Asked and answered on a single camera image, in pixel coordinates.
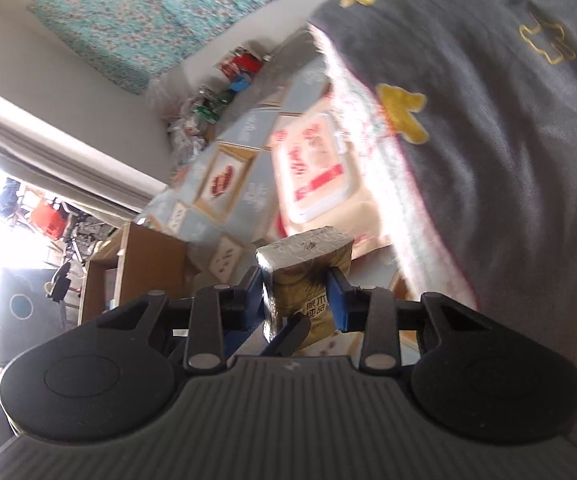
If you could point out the clear plastic bag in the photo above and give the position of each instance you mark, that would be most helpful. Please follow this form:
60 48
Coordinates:
188 120

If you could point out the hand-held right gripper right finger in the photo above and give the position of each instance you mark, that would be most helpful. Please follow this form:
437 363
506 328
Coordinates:
338 300

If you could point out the beige curtain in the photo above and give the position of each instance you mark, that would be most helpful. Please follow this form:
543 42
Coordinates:
68 160

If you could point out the red wet wipes pack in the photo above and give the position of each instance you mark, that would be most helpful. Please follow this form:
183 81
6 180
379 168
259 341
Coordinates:
313 170

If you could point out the dark board with circle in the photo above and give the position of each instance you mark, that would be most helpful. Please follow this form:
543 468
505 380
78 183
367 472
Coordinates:
23 330

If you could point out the gold grey tissue pack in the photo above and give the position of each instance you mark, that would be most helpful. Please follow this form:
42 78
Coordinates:
298 270

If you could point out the red box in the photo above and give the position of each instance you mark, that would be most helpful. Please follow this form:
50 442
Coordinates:
241 62

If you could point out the teal floral wall cloth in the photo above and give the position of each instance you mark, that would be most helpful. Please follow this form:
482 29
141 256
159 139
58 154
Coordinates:
143 20

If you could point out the grey quilt with yellow print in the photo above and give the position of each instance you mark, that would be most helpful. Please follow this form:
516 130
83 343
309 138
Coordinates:
493 135

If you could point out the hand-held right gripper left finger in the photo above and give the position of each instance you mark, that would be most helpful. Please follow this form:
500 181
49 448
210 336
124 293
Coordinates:
253 300

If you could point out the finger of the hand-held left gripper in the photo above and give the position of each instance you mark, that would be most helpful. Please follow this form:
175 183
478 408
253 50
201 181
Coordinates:
291 335

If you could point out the red bag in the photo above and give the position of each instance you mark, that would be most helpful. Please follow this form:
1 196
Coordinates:
48 217

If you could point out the brown cardboard box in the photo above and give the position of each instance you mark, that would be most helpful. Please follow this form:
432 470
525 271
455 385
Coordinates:
153 265

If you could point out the fruit printed mat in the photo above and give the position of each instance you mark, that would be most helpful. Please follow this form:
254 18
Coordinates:
248 135

